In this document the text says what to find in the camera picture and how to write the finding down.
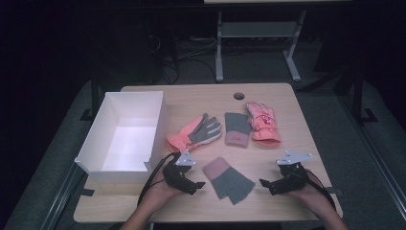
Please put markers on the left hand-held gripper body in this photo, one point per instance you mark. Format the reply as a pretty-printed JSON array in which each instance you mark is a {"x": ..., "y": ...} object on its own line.
[{"x": 177, "y": 174}]

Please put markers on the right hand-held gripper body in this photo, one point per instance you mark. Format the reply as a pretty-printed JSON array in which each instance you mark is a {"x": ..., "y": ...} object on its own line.
[{"x": 292, "y": 179}]

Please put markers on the pink glove with grey palm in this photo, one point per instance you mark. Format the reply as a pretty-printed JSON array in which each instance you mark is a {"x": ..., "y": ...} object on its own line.
[{"x": 201, "y": 131}]

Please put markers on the white storage box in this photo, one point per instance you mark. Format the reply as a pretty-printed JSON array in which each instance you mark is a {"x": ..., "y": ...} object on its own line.
[{"x": 127, "y": 140}]

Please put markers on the person's left hand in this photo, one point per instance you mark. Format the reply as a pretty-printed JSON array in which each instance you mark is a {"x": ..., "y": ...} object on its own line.
[{"x": 158, "y": 191}]

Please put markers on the black tape strip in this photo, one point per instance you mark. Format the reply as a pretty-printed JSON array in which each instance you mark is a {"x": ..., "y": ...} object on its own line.
[
  {"x": 335, "y": 192},
  {"x": 86, "y": 192}
]

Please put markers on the pink padded glove with print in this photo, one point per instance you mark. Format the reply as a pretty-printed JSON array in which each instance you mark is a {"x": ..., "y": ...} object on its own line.
[{"x": 263, "y": 124}]

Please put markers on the black floor stand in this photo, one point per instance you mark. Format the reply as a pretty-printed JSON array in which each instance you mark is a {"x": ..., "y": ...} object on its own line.
[{"x": 359, "y": 96}]

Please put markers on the black table leg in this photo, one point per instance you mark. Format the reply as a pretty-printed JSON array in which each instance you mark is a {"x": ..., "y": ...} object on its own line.
[{"x": 94, "y": 96}]

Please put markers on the aluminium floor rail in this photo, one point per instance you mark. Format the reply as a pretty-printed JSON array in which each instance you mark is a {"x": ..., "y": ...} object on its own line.
[
  {"x": 60, "y": 198},
  {"x": 376, "y": 159}
]

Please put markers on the grey metal stand frame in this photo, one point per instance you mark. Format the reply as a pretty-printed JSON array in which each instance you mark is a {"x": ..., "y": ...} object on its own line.
[{"x": 255, "y": 29}]

